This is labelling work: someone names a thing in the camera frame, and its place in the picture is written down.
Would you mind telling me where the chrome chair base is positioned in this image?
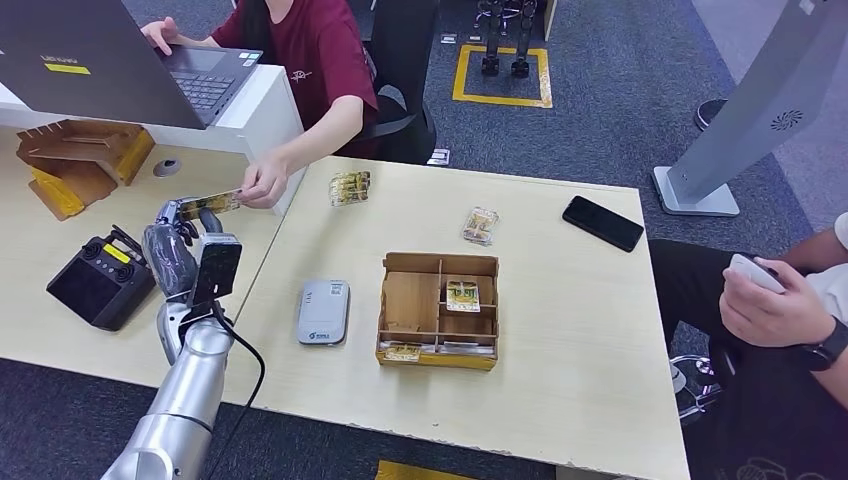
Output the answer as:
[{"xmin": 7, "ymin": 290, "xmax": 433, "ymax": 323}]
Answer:
[{"xmin": 667, "ymin": 353, "xmax": 725, "ymax": 427}]

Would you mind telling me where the person's right hand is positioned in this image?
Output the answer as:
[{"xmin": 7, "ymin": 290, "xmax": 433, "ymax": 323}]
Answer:
[{"xmin": 140, "ymin": 16, "xmax": 181, "ymax": 57}]

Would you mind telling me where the wrapped yellow card packet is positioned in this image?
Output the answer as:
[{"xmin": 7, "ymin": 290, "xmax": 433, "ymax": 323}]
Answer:
[{"xmin": 460, "ymin": 205, "xmax": 501, "ymax": 248}]

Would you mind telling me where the black smartphone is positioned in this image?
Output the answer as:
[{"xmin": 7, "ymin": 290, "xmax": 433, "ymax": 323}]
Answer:
[{"xmin": 561, "ymin": 194, "xmax": 646, "ymax": 254}]

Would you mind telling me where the white desk shelf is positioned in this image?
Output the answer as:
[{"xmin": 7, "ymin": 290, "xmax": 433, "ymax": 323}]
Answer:
[{"xmin": 0, "ymin": 64, "xmax": 307, "ymax": 217}]

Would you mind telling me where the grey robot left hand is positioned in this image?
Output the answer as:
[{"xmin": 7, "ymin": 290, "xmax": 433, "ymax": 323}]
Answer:
[{"xmin": 142, "ymin": 198, "xmax": 227, "ymax": 301}]

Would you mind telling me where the patterned ID card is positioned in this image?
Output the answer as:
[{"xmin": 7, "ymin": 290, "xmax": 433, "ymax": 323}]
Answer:
[{"xmin": 177, "ymin": 189, "xmax": 244, "ymax": 221}]

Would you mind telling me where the wooden compartment box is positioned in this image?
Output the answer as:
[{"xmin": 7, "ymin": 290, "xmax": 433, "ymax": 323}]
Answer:
[{"xmin": 374, "ymin": 251, "xmax": 501, "ymax": 373}]

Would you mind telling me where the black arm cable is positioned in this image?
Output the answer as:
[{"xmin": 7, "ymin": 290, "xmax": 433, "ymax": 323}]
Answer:
[{"xmin": 201, "ymin": 301, "xmax": 267, "ymax": 480}]

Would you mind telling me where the yellow floor tape square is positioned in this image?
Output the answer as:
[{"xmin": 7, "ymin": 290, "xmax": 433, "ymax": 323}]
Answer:
[{"xmin": 451, "ymin": 44, "xmax": 554, "ymax": 110}]

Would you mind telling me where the dark grey laptop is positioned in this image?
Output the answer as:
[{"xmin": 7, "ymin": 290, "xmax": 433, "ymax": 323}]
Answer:
[{"xmin": 0, "ymin": 0, "xmax": 265, "ymax": 132}]

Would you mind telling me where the black round floor base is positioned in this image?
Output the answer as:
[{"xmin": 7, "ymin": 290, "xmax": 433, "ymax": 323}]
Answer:
[{"xmin": 693, "ymin": 98, "xmax": 729, "ymax": 132}]

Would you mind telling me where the black remote controller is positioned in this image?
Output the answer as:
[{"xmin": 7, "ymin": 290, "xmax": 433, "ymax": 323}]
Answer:
[{"xmin": 45, "ymin": 224, "xmax": 158, "ymax": 333}]

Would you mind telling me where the black robot leg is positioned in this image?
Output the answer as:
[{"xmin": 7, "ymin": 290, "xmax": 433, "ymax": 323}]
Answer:
[
  {"xmin": 508, "ymin": 0, "xmax": 537, "ymax": 80},
  {"xmin": 476, "ymin": 0, "xmax": 503, "ymax": 77}
]

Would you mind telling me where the small white object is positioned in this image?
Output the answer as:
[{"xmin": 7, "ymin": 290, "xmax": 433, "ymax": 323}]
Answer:
[{"xmin": 727, "ymin": 252, "xmax": 788, "ymax": 295}]

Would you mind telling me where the grey white card reader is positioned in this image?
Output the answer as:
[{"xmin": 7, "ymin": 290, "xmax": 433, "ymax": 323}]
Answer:
[{"xmin": 296, "ymin": 278, "xmax": 352, "ymax": 347}]

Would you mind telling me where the grey kiosk stand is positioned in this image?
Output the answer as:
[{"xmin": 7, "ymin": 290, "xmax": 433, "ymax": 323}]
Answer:
[{"xmin": 651, "ymin": 0, "xmax": 848, "ymax": 219}]

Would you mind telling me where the black wristwatch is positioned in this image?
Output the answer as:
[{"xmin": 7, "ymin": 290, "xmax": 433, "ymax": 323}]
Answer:
[{"xmin": 796, "ymin": 315, "xmax": 848, "ymax": 373}]

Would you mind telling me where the white card stack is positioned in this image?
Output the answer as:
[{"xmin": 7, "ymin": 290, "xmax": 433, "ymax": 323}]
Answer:
[{"xmin": 437, "ymin": 340, "xmax": 496, "ymax": 360}]

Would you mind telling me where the person's left hand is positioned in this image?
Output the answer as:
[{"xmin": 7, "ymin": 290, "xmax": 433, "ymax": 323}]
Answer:
[
  {"xmin": 718, "ymin": 258, "xmax": 836, "ymax": 349},
  {"xmin": 238, "ymin": 155, "xmax": 291, "ymax": 211}
]

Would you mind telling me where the yellow floor tape strip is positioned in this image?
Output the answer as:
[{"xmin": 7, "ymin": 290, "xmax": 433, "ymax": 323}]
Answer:
[{"xmin": 374, "ymin": 459, "xmax": 480, "ymax": 480}]

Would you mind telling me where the person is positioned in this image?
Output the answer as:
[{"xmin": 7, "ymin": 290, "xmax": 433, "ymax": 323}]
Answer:
[
  {"xmin": 140, "ymin": 0, "xmax": 382, "ymax": 211},
  {"xmin": 647, "ymin": 211, "xmax": 848, "ymax": 480}
]

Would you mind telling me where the stepped wooden card rack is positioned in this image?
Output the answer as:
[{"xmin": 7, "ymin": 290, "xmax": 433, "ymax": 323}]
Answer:
[{"xmin": 15, "ymin": 119, "xmax": 156, "ymax": 223}]

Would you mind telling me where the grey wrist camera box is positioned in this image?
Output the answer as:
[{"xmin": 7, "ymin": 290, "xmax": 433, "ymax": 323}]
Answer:
[{"xmin": 188, "ymin": 233, "xmax": 244, "ymax": 308}]

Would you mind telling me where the black office chair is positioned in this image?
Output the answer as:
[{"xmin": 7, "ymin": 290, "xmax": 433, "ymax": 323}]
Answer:
[{"xmin": 334, "ymin": 0, "xmax": 441, "ymax": 166}]

